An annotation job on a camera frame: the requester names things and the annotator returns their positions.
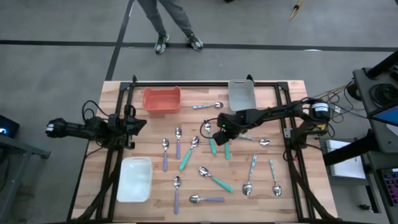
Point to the black pole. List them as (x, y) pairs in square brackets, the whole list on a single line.
[(382, 63)]

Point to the orange plastic bin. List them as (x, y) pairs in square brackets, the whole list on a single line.
[(161, 101)]

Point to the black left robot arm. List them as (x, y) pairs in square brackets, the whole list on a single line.
[(71, 127)]

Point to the wooden stick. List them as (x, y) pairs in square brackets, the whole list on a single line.
[(295, 11)]

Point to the person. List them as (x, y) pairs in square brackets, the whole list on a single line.
[(152, 15)]

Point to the grey metal bracket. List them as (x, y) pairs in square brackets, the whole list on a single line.
[(287, 133)]

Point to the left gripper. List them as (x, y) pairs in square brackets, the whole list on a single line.
[(119, 126)]

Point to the blue screen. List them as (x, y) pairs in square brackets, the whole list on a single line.
[(388, 116)]

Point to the grey cart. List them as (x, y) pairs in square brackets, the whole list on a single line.
[(363, 93)]

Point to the grey metal stand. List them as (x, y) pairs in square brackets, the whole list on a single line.
[(18, 146)]

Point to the small black floor object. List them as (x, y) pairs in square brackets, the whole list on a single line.
[(365, 208)]

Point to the light grey plastic bin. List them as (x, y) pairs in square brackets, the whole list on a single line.
[(241, 93)]

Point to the colourful backlit keyboard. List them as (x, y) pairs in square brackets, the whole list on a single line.
[(391, 186)]

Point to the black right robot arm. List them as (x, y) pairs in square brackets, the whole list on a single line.
[(273, 112)]

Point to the grey side desk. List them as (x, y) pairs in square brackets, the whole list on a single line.
[(377, 158)]

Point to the white plastic bin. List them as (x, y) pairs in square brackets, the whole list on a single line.
[(134, 180)]

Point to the black aluminium table frame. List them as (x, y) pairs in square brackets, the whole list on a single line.
[(186, 84)]

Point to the white box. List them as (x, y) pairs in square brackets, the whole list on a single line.
[(345, 169)]

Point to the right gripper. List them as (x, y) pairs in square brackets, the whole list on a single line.
[(231, 123)]

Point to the black device with blue light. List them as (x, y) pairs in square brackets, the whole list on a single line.
[(11, 124)]

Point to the black metal bar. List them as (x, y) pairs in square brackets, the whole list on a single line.
[(345, 151)]

